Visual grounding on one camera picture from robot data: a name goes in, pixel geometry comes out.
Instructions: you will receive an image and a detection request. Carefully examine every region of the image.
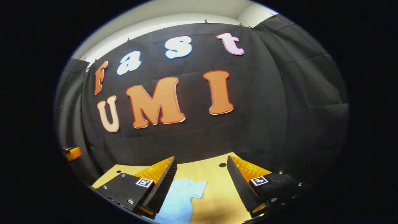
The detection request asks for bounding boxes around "light blue T-shirt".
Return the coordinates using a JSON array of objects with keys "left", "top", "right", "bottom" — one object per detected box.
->
[{"left": 146, "top": 178, "right": 208, "bottom": 224}]

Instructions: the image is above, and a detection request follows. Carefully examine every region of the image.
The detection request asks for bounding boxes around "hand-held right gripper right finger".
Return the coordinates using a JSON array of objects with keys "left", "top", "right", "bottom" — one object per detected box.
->
[{"left": 227, "top": 156, "right": 311, "bottom": 218}]

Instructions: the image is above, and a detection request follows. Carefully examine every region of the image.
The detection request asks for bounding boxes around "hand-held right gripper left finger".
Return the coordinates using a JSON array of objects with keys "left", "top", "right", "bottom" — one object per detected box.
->
[{"left": 90, "top": 156, "right": 178, "bottom": 218}]

